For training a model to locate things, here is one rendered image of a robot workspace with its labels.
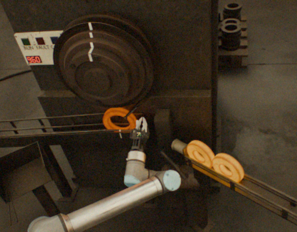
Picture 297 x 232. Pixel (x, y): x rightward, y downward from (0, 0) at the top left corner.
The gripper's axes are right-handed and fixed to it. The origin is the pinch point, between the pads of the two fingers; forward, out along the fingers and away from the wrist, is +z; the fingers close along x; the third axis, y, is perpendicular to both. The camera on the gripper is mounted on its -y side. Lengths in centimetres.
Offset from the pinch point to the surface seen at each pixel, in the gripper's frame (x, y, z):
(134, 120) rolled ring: 3.8, 3.6, -2.0
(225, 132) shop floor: -46, -91, 38
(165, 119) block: -13.3, 6.2, -2.8
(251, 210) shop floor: -61, -70, -28
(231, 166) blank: -45, 12, -28
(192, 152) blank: -27.6, 1.8, -18.2
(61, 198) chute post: 70, -68, -30
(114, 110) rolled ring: 13.0, 9.5, 0.1
